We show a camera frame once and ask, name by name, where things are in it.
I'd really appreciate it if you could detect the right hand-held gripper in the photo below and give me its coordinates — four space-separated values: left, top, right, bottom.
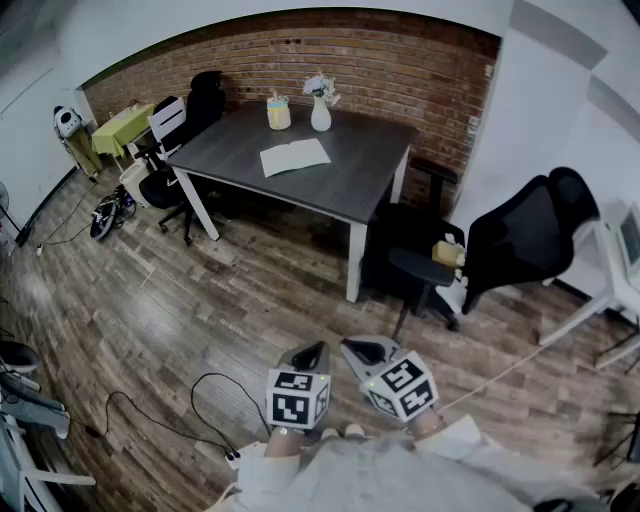
340 334 440 424

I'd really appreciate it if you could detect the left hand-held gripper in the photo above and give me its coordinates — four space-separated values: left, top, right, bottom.
266 340 332 431

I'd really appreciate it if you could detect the notebook with blue cover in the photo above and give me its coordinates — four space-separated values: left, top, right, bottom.
259 138 332 179

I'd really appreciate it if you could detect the person's right forearm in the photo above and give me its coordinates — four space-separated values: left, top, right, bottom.
405 409 531 481

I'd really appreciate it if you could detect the person's left forearm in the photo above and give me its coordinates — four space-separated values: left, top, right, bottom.
232 425 305 501

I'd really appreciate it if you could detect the white crumpled paper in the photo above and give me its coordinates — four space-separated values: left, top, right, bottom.
434 282 470 315

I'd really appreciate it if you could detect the person's light shirt torso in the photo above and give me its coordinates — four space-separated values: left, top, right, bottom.
209 432 606 512

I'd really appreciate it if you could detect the yellow tissue box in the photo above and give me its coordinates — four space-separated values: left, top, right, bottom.
431 239 466 267

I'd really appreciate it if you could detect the dark table with white legs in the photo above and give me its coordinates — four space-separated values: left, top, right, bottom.
164 101 420 304

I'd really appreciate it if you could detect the black mesh office chair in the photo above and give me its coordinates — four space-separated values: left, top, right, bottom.
362 157 601 344

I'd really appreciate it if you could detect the white vase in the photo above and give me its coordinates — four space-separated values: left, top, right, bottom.
310 94 333 133

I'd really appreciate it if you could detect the black wheeled board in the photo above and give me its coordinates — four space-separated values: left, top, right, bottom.
89 183 139 242

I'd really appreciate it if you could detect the white waste bin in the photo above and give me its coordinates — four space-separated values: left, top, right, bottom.
119 158 152 209

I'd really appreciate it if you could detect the white desk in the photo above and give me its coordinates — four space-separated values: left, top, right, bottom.
538 199 640 347

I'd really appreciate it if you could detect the black tripod stand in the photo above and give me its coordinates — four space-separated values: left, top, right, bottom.
592 408 640 469

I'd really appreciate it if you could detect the pale blue flower bouquet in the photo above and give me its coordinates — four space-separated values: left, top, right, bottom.
302 72 342 108

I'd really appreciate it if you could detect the black high-back headrest chair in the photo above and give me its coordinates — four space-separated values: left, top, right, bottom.
184 69 227 151

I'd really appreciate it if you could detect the grey monitor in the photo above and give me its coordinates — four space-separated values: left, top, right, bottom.
618 203 640 281

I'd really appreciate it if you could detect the dark round stool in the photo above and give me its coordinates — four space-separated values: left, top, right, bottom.
0 341 41 375

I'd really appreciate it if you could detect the green-cloth side table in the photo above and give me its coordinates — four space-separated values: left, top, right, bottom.
91 102 157 174

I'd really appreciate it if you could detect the beige hanging garment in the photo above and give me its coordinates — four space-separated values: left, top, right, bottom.
66 128 104 179

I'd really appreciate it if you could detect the white round device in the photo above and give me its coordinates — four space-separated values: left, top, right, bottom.
53 104 84 139

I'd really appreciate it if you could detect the black floor cable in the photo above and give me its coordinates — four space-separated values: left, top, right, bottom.
69 372 274 457

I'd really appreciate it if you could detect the beige cord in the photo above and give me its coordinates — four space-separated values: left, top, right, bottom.
435 343 551 417

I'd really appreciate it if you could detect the frosted cup with yellow handle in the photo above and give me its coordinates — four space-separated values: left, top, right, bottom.
266 89 293 132

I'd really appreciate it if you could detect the white frame rack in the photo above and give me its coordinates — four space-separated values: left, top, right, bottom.
0 414 97 512

